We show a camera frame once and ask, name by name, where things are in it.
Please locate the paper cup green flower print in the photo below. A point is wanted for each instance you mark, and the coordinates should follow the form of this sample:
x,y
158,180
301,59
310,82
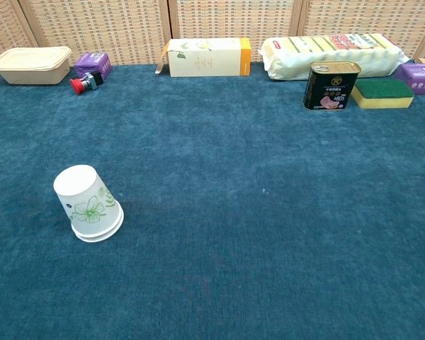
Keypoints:
x,y
78,191

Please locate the blue table carpet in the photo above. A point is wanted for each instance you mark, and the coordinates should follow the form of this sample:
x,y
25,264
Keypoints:
x,y
233,212

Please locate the cream cardboard box orange end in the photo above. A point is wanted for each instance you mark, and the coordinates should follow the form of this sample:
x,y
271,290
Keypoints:
x,y
205,58

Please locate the black luncheon meat can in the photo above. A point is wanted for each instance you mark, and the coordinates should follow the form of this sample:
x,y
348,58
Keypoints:
x,y
327,88

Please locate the woven folding screen panel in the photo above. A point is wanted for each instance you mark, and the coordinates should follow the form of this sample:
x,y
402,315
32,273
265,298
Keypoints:
x,y
1,28
233,19
99,28
375,16

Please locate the red emergency stop button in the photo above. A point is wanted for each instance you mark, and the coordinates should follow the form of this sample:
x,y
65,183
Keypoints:
x,y
83,84

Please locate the purple tissue pack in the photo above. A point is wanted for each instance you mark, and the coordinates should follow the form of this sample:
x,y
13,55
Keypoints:
x,y
93,63

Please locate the plastic pack of yellow sponges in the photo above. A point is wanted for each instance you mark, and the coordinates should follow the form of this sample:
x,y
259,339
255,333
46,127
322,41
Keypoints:
x,y
326,56

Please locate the green and yellow sponge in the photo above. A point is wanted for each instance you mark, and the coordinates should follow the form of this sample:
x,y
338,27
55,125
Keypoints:
x,y
382,93

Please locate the beige lidded food container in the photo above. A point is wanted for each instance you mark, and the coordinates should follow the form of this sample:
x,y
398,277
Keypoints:
x,y
30,65

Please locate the purple box with barcode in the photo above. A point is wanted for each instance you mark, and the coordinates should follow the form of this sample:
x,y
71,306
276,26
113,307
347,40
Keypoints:
x,y
419,76

